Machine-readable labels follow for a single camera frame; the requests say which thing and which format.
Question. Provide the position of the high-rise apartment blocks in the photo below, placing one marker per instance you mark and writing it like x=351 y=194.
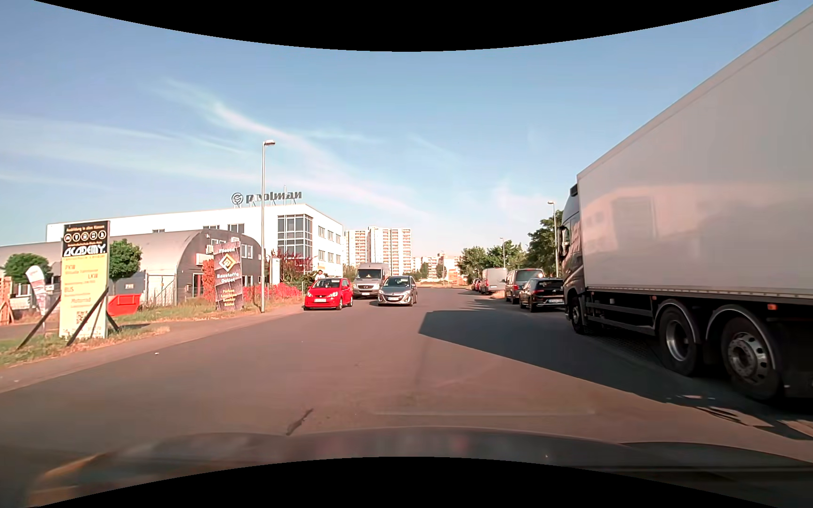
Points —
x=380 y=248

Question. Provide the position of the grey car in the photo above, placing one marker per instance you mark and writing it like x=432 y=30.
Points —
x=397 y=291

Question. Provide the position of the silver van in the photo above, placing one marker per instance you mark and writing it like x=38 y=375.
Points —
x=369 y=279

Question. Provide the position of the red small car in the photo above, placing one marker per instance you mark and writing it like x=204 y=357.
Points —
x=327 y=293

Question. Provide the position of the white van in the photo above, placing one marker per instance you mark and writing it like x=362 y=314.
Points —
x=493 y=279

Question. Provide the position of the grey asphalt road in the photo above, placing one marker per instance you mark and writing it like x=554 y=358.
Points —
x=392 y=353

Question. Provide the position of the white office building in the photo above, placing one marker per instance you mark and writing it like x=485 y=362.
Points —
x=308 y=236

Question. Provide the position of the group of green trees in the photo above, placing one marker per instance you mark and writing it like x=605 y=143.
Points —
x=512 y=254

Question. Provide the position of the dark suv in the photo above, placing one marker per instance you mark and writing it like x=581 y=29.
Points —
x=521 y=281

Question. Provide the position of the red leafed bushes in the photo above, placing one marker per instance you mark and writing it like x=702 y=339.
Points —
x=276 y=291

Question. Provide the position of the black car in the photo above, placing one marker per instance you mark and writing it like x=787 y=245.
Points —
x=542 y=292

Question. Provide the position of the dark angled billboard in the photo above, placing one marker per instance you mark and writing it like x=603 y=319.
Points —
x=228 y=276

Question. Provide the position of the car's own bonnet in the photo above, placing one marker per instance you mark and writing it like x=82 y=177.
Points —
x=392 y=451

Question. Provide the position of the grey arched hall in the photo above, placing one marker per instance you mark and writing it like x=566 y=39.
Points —
x=166 y=261

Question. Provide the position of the round green tree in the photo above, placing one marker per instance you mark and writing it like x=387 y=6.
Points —
x=124 y=259
x=25 y=267

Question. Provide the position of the red container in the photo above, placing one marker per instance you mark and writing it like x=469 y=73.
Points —
x=123 y=304

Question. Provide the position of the white box lorry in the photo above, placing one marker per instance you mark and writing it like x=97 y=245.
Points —
x=724 y=197

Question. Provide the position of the yellow and black sign board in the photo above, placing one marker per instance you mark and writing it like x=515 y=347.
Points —
x=84 y=279

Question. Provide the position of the white banner flag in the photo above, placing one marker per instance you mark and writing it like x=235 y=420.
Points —
x=37 y=286

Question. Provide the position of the tall grey lamp post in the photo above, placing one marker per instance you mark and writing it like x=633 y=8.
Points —
x=263 y=226

